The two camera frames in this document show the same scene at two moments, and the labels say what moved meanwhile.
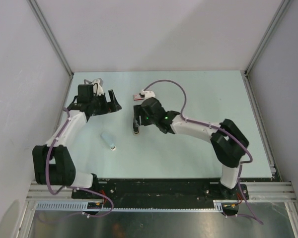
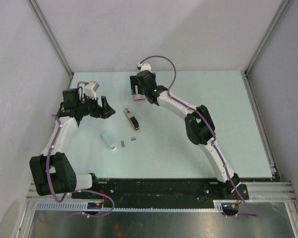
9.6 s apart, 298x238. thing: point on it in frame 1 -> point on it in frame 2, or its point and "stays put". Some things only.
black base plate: x=160 y=193 stays put
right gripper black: x=138 y=111 -> x=134 y=82
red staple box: x=137 y=97 stays put
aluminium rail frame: x=281 y=191 stays put
